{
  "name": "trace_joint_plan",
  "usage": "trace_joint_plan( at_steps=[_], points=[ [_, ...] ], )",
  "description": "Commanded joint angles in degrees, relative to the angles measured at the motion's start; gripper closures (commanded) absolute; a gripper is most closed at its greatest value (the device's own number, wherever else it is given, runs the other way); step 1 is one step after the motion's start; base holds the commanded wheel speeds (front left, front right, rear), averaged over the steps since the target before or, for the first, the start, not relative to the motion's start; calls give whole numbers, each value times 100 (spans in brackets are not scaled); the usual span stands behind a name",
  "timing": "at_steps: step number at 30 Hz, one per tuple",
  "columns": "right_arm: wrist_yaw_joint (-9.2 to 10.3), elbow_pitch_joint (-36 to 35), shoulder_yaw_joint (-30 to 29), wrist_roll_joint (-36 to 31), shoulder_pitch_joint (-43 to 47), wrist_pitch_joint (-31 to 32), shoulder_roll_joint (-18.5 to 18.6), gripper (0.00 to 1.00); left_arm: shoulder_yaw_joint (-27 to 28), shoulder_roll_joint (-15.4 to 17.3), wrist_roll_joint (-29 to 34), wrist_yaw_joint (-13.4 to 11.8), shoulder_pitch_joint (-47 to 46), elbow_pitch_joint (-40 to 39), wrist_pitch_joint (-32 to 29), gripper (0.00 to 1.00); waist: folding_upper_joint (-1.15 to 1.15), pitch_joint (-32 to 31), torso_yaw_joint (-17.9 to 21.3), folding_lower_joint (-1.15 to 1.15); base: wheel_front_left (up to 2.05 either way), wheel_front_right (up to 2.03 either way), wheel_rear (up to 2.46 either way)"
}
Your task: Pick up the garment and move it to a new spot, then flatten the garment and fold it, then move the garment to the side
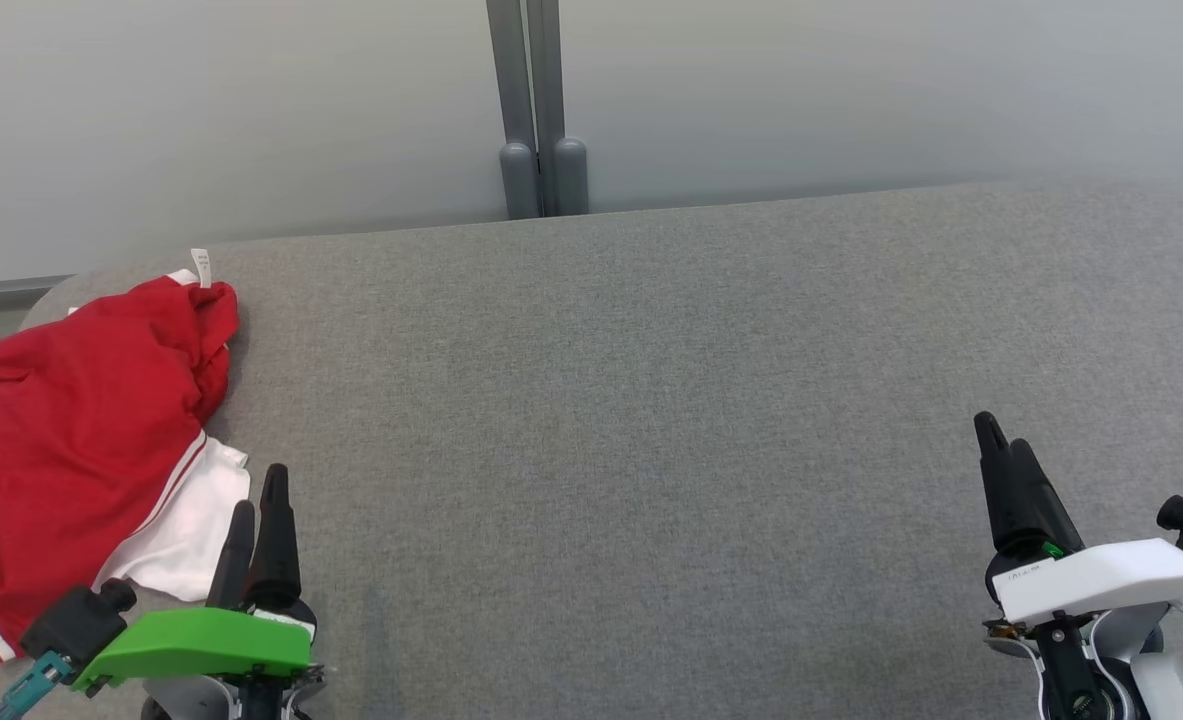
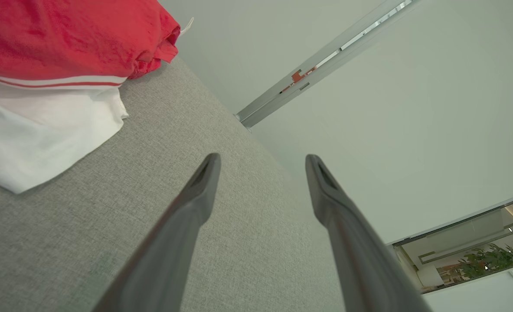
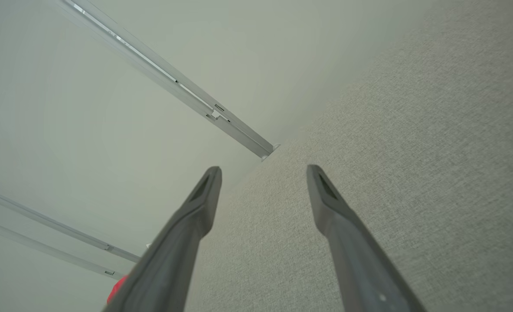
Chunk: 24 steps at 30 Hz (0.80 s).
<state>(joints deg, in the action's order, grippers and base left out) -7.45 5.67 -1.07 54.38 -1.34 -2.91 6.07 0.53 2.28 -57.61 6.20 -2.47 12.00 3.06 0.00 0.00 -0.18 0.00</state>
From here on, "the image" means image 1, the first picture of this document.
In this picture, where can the grey fabric sofa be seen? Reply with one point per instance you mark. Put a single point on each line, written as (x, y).
(601, 450)

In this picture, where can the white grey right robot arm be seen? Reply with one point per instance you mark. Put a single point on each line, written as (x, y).
(1151, 670)

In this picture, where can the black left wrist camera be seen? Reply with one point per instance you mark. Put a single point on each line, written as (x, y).
(76, 625)

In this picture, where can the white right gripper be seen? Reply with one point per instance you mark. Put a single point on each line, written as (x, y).
(1101, 580)

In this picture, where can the grey cylindrical post foot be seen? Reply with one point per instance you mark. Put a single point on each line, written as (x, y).
(570, 180)
(518, 185)

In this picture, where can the red white-striped basketball shorts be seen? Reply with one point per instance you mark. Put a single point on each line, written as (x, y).
(71, 430)

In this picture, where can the grey metal partition post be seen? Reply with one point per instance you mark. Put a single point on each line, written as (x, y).
(546, 70)
(509, 70)

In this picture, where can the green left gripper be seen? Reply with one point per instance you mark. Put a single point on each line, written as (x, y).
(201, 640)

